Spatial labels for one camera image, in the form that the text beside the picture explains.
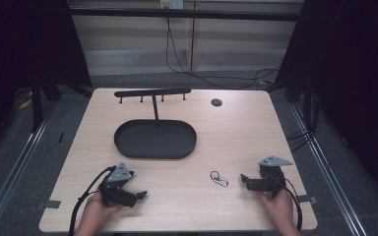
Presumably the person's right hand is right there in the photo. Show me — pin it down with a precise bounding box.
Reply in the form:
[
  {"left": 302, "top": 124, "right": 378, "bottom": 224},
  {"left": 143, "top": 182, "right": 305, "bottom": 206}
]
[{"left": 258, "top": 188, "right": 297, "bottom": 231}]

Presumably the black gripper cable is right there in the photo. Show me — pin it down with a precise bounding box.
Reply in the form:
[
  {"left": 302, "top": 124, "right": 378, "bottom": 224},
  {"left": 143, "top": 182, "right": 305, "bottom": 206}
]
[
  {"left": 67, "top": 165, "right": 118, "bottom": 236},
  {"left": 277, "top": 175, "right": 304, "bottom": 232}
]

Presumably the black hook rack with tray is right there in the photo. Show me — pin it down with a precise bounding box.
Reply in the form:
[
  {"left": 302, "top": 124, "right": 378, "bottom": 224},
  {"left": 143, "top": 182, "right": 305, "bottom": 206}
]
[{"left": 113, "top": 87, "right": 198, "bottom": 161}]

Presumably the white wall socket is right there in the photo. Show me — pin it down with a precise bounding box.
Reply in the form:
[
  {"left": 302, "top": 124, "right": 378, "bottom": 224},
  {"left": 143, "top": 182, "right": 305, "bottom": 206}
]
[{"left": 159, "top": 0, "right": 185, "bottom": 11}]

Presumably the metal floor rail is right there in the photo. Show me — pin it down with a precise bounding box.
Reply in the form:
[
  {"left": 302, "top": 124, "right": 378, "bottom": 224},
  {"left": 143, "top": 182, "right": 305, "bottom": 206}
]
[
  {"left": 0, "top": 106, "right": 58, "bottom": 236},
  {"left": 289, "top": 101, "right": 370, "bottom": 236}
]

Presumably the black horizontal frame bar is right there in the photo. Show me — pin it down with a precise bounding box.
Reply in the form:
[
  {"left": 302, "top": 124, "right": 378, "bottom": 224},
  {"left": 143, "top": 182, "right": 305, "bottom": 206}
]
[{"left": 68, "top": 7, "right": 305, "bottom": 23}]

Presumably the bundle of black floor cables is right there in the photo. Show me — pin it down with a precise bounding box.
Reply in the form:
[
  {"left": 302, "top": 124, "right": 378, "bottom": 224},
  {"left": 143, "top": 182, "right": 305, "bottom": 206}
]
[{"left": 285, "top": 88, "right": 321, "bottom": 152}]

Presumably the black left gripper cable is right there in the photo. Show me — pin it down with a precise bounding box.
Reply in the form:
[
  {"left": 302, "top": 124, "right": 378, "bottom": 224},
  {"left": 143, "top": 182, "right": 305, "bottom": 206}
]
[{"left": 67, "top": 165, "right": 118, "bottom": 236}]

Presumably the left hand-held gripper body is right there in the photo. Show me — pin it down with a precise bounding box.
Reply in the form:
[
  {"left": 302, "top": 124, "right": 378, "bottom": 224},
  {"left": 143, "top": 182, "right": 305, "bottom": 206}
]
[{"left": 97, "top": 161, "right": 138, "bottom": 208}]

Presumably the person's left hand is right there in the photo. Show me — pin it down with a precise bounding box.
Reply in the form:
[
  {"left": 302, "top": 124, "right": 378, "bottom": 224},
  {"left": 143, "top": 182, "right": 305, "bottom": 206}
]
[{"left": 82, "top": 191, "right": 126, "bottom": 228}]

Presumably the black metal stand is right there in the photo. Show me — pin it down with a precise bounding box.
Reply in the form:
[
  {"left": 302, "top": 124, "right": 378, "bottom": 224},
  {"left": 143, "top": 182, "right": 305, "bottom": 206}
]
[
  {"left": 30, "top": 77, "right": 44, "bottom": 134},
  {"left": 302, "top": 77, "right": 313, "bottom": 134}
]

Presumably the black curtain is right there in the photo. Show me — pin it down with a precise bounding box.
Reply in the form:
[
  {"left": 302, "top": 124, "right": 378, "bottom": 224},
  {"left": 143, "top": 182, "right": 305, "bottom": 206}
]
[
  {"left": 275, "top": 0, "right": 378, "bottom": 210},
  {"left": 0, "top": 0, "right": 94, "bottom": 161}
]

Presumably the metal key ring with carabiner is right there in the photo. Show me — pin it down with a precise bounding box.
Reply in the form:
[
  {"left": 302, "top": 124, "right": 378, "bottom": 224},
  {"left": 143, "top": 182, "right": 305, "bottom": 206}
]
[{"left": 209, "top": 170, "right": 230, "bottom": 188}]

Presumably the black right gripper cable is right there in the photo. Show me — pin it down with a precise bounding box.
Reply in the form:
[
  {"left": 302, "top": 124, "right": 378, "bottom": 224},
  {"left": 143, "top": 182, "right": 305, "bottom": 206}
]
[{"left": 277, "top": 175, "right": 304, "bottom": 232}]

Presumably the grey tape strip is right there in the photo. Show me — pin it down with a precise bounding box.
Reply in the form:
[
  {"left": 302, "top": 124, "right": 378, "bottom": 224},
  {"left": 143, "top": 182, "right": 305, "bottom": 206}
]
[
  {"left": 34, "top": 200, "right": 62, "bottom": 211},
  {"left": 296, "top": 194, "right": 319, "bottom": 206}
]

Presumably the yellow tape scrap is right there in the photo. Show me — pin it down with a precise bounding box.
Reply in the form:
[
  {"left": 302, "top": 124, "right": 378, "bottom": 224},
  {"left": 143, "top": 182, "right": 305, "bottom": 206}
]
[{"left": 17, "top": 97, "right": 33, "bottom": 111}]

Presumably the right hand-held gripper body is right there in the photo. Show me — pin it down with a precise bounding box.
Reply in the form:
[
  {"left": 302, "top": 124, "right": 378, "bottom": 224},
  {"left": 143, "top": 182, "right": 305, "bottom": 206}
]
[{"left": 246, "top": 155, "right": 294, "bottom": 200}]

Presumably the black wall cable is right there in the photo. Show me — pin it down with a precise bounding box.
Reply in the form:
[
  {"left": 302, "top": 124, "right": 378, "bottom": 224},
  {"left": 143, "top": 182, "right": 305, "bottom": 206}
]
[{"left": 164, "top": 16, "right": 284, "bottom": 90}]

